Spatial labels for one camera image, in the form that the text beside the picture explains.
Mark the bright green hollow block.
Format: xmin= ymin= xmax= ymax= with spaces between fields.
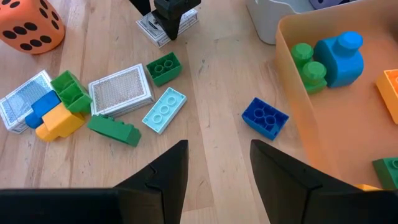
xmin=50 ymin=70 xmax=93 ymax=114

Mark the light teal flat block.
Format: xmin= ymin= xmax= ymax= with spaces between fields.
xmin=141 ymin=86 xmax=188 ymax=136

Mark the grey plastic bin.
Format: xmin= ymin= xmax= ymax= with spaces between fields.
xmin=247 ymin=0 xmax=313 ymax=45

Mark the long dark green block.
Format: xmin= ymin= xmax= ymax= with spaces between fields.
xmin=86 ymin=114 xmax=142 ymax=148

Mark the small blue toy block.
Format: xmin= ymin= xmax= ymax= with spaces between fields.
xmin=24 ymin=90 xmax=62 ymax=129

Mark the dark blue toy block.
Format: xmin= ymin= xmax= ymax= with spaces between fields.
xmin=241 ymin=96 xmax=290 ymax=141

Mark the small dark green block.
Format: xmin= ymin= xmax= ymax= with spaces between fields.
xmin=146 ymin=51 xmax=183 ymax=88
xmin=372 ymin=156 xmax=398 ymax=191

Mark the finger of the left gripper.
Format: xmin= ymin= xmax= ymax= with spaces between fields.
xmin=128 ymin=0 xmax=152 ymax=17
xmin=153 ymin=0 xmax=201 ymax=41

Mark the orange foam die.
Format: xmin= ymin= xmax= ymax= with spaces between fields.
xmin=0 ymin=0 xmax=67 ymax=55

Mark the clear yellow bin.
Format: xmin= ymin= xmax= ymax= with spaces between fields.
xmin=275 ymin=0 xmax=398 ymax=191

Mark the orange-yellow single-stud block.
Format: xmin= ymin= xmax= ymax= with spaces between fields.
xmin=354 ymin=183 xmax=384 ymax=192

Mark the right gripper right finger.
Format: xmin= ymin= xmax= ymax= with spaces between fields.
xmin=249 ymin=139 xmax=398 ymax=224

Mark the grey card deck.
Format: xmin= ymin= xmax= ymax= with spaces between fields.
xmin=88 ymin=63 xmax=155 ymax=119

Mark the light blue rounded block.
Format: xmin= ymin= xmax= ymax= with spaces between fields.
xmin=313 ymin=30 xmax=365 ymax=89

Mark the bright green two-stud block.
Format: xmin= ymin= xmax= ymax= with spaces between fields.
xmin=290 ymin=42 xmax=328 ymax=95

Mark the teal card deck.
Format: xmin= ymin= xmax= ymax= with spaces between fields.
xmin=0 ymin=69 xmax=54 ymax=135

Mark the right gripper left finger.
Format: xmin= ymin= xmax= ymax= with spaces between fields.
xmin=0 ymin=139 xmax=190 ymax=224

